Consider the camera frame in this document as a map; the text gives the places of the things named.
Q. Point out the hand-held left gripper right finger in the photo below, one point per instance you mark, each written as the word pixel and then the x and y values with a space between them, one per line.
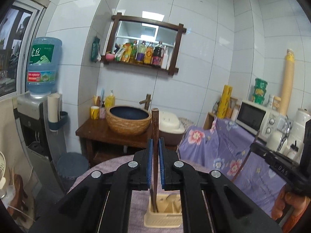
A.
pixel 162 165

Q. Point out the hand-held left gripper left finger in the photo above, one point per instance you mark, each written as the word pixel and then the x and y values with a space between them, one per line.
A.
pixel 150 165

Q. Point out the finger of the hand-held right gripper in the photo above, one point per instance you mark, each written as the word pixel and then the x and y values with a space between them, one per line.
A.
pixel 269 156

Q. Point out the brown wooden chopstick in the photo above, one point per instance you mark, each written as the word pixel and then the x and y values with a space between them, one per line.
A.
pixel 155 126

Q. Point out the cream plastic utensil holder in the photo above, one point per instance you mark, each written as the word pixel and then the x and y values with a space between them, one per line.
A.
pixel 162 219

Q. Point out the person's right hand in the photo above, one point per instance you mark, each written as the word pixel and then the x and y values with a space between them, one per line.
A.
pixel 294 213

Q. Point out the white tumbler with label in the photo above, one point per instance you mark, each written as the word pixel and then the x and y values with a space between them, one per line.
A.
pixel 293 151

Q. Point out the white and brown plastic tub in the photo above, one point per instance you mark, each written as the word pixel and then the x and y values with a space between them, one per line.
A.
pixel 170 128

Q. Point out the white microwave oven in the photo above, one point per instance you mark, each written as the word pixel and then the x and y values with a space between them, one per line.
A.
pixel 252 119

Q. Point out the grey striped tablecloth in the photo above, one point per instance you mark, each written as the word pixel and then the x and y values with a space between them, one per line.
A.
pixel 104 166

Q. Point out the white plastic container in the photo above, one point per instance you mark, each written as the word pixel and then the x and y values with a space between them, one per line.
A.
pixel 302 123

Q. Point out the woven blue sink basin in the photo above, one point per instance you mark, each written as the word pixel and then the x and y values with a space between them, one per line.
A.
pixel 128 123

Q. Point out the purple floral cloth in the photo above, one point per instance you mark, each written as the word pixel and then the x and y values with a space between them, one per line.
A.
pixel 218 150

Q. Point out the wooden vanity table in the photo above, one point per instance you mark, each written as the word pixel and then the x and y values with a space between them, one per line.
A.
pixel 97 131

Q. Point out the wooden crate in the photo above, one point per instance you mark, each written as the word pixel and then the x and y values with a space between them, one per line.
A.
pixel 209 121

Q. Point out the bamboo style faucet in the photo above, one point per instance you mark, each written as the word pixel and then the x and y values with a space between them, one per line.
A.
pixel 147 100

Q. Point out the stack of green noodle cups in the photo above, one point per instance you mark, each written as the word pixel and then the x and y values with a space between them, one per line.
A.
pixel 259 91

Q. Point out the yellow roll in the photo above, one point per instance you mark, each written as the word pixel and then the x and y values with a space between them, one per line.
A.
pixel 224 102

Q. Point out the pink toothbrush cup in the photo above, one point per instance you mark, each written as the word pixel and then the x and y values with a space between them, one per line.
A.
pixel 102 112

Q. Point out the yellow soap dispenser bottle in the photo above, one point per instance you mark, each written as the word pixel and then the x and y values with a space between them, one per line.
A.
pixel 110 100

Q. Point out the tall beige roll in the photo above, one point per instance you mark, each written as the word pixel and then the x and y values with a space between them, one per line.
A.
pixel 287 82

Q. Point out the yellow mug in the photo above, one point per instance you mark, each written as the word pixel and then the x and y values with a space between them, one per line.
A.
pixel 95 112

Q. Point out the dark round waste bin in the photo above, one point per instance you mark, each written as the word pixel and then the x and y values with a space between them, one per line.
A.
pixel 73 167

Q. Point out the blue cup holder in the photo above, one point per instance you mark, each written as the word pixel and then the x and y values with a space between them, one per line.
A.
pixel 59 123

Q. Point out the white plastic bottle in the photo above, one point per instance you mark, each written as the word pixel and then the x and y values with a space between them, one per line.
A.
pixel 165 58

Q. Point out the bottle with yellow label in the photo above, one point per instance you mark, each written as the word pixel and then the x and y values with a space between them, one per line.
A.
pixel 149 54

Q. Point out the dark sauce bottle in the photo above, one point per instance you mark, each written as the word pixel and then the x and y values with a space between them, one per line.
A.
pixel 158 54

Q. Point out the bottle with purple label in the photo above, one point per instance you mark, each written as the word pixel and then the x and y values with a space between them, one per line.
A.
pixel 141 52

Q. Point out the stack of white paper cups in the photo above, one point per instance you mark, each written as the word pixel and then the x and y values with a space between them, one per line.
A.
pixel 53 106

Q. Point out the yellow food packet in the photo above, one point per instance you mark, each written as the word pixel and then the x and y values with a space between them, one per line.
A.
pixel 126 53

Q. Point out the pink round container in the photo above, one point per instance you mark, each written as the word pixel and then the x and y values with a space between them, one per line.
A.
pixel 109 56

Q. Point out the water dispenser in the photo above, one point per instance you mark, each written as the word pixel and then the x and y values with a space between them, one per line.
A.
pixel 31 121

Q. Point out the green hanging package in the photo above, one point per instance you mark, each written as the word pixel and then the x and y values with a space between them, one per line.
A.
pixel 95 49

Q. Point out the wooden framed mirror shelf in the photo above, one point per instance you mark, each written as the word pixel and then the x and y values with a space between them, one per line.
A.
pixel 145 20

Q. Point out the blue water jug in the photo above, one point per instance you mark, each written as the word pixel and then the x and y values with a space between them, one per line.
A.
pixel 43 65

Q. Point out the white fan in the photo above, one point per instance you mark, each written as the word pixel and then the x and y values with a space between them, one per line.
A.
pixel 2 174

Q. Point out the window with frame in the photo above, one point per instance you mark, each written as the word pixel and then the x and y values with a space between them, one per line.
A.
pixel 14 41

